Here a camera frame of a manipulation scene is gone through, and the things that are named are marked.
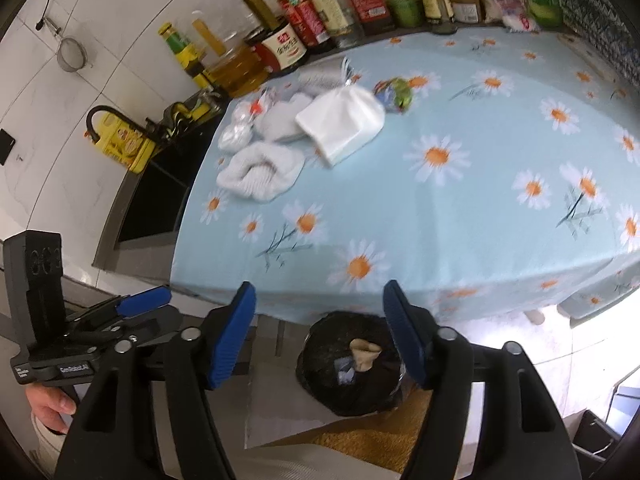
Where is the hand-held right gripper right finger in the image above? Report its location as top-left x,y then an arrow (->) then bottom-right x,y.
382,280 -> 583,480

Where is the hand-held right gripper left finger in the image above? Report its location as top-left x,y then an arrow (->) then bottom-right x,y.
57,281 -> 257,480

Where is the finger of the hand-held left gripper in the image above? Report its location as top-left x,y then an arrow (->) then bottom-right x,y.
75,307 -> 184,353
65,285 -> 172,332

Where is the black trash bin bag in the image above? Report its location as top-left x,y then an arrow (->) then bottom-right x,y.
295,310 -> 416,417

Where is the white plastic packet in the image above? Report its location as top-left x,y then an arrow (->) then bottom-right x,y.
295,85 -> 387,167

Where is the person's left forearm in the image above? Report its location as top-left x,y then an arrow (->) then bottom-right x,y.
30,412 -> 68,478

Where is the person's left hand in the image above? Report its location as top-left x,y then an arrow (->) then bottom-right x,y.
25,382 -> 78,436

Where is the beige crumpled paper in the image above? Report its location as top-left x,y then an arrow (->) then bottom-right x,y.
349,338 -> 382,372

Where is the black sink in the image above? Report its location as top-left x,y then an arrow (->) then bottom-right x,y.
114,110 -> 226,251

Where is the orange fleece garment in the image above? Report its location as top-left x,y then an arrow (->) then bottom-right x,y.
260,387 -> 433,476

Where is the blue daisy print tablecloth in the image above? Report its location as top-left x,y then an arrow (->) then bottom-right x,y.
170,25 -> 640,326

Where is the yellow detergent bottle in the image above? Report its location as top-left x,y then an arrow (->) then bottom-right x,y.
92,112 -> 156,173

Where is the white knitted cloth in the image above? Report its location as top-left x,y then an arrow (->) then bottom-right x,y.
216,141 -> 306,204

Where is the black faucet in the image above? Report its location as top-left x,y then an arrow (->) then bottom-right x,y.
85,105 -> 166,148

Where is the white crumpled plastic wrap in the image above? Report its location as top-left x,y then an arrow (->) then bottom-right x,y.
218,100 -> 256,153

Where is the dark box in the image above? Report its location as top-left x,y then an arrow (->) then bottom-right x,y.
570,407 -> 631,471

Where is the white crumpled paper towel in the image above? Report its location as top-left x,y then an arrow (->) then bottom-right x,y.
252,92 -> 313,142

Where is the red and white wrapper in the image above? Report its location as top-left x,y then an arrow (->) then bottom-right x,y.
250,87 -> 278,116

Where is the colourful crumpled wrapper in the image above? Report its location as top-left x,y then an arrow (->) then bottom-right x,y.
372,77 -> 416,113

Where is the metal mesh strainer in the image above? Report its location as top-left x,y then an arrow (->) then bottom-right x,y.
55,35 -> 93,73

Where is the large clear cooking oil bottle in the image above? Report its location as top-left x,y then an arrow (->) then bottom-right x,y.
190,7 -> 273,98

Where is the green cap yellow label bottle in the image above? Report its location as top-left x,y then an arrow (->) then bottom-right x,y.
157,22 -> 211,88

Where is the dark soy sauce jug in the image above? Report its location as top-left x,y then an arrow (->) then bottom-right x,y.
242,0 -> 311,78

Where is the red label vinegar bottle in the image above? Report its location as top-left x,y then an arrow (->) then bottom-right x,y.
257,0 -> 336,53

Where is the cream label clear bottle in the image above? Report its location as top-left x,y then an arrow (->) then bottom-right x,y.
300,0 -> 366,48

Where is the brown jar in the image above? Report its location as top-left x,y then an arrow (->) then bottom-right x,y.
445,0 -> 483,25

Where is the dark patterned cloth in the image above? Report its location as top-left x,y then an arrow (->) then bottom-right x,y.
555,0 -> 640,91

